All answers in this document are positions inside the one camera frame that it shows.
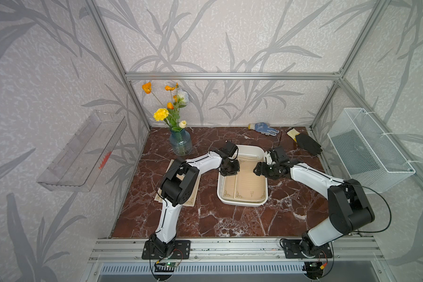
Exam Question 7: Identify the white storage box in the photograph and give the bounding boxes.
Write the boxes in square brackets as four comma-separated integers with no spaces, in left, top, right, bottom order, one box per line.
[217,145,268,207]

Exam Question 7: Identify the clear plastic wall shelf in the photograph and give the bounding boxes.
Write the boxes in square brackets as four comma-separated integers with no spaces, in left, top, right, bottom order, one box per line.
[36,110,128,192]

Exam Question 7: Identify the aluminium front rail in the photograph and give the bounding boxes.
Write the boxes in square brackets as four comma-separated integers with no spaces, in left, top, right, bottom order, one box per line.
[88,236,385,263]

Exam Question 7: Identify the blue dotted work glove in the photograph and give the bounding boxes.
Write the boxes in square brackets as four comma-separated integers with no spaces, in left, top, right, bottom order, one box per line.
[248,122,279,136]

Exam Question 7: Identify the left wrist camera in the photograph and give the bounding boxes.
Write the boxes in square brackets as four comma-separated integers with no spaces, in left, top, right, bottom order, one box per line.
[219,141,239,159]

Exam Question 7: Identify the white wire mesh basket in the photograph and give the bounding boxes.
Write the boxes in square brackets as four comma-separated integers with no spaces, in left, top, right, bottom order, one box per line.
[328,108,416,193]

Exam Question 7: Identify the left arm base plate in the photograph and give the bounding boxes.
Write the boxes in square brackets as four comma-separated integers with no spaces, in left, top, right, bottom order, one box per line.
[142,240,191,260]

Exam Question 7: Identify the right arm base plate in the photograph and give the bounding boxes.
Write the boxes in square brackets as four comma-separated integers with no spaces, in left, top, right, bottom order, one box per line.
[279,238,333,259]

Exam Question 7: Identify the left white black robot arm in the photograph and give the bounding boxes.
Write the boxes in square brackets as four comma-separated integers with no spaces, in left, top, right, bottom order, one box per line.
[150,146,240,250]

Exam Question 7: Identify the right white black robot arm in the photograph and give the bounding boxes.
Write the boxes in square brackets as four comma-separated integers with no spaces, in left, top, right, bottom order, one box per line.
[253,146,375,256]

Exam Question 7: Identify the stationery sheets in box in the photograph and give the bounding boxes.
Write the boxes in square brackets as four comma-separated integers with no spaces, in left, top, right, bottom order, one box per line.
[222,156,267,203]

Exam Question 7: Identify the glass vase with flowers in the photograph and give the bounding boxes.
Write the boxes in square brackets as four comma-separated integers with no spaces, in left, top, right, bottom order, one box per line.
[142,82,192,156]

